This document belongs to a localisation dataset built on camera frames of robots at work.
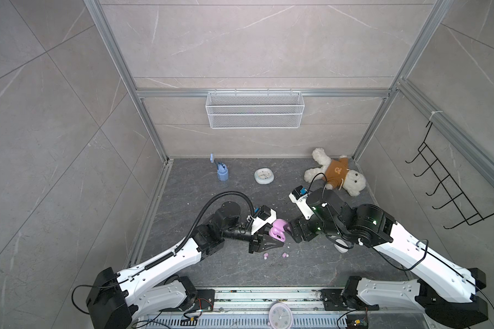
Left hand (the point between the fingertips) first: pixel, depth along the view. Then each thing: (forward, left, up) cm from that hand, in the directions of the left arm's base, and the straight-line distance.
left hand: (281, 236), depth 63 cm
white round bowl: (+43, 0, -23) cm, 49 cm away
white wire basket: (+65, +5, +3) cm, 65 cm away
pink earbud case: (+2, 0, +2) cm, 3 cm away
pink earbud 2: (+2, -5, -26) cm, 26 cm away
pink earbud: (+2, +3, -26) cm, 26 cm away
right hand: (+5, -5, 0) cm, 7 cm away
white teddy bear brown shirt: (+40, -36, -19) cm, 57 cm away
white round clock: (-19, 0, -23) cm, 30 cm away
